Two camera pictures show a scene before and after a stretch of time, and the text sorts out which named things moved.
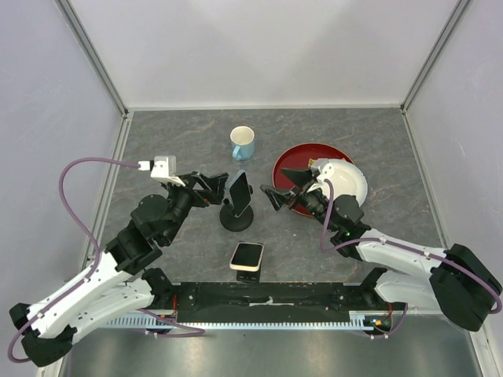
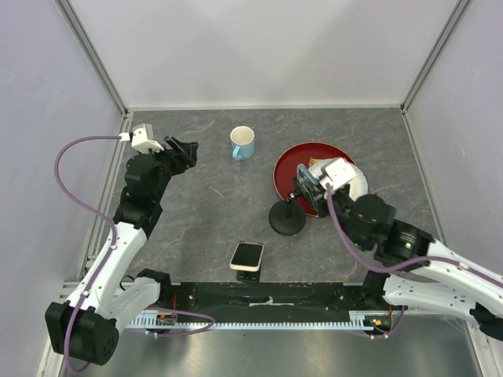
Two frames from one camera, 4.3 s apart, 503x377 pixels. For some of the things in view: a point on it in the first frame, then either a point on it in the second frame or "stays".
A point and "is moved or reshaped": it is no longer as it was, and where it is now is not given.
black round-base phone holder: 233,221 to 287,217
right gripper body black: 313,203 to 340,201
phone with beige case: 247,257 stays
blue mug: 243,139 stays
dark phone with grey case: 238,192 is moved or reshaped
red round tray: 298,157 stays
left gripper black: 214,186 to 182,155
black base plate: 273,302 stays
